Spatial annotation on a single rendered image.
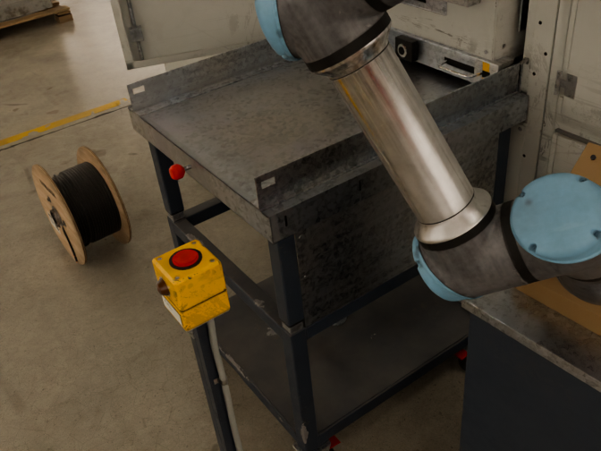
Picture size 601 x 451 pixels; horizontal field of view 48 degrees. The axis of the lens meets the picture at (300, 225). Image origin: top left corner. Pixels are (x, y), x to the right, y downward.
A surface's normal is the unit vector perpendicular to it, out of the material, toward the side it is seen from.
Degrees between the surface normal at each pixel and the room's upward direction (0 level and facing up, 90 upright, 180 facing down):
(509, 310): 0
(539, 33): 90
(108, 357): 0
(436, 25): 90
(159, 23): 90
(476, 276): 87
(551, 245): 41
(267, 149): 0
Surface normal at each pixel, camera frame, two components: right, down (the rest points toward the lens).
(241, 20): 0.25, 0.54
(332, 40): -0.15, 0.51
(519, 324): -0.09, -0.81
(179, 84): 0.58, 0.43
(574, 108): -0.81, 0.40
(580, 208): -0.51, -0.31
